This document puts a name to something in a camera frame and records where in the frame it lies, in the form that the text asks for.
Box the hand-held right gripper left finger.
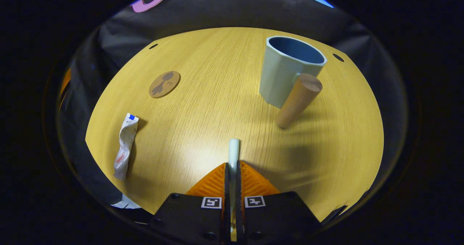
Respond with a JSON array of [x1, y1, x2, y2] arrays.
[[150, 162, 231, 244]]

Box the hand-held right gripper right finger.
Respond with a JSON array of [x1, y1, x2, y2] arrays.
[[236, 161, 321, 243]]

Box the pale green toothbrush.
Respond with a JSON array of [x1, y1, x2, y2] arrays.
[[228, 138, 241, 242]]

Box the white toothpaste tube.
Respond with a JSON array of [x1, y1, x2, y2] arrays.
[[113, 113, 139, 181]]

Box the round brown coaster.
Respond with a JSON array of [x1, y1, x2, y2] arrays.
[[149, 70, 181, 99]]

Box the pale blue cup wooden handle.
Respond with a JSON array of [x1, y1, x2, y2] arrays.
[[259, 36, 328, 129]]

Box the white paper sheet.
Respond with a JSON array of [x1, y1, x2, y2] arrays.
[[111, 194, 142, 210]]

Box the black backdrop cloth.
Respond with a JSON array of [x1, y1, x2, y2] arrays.
[[56, 0, 408, 216]]

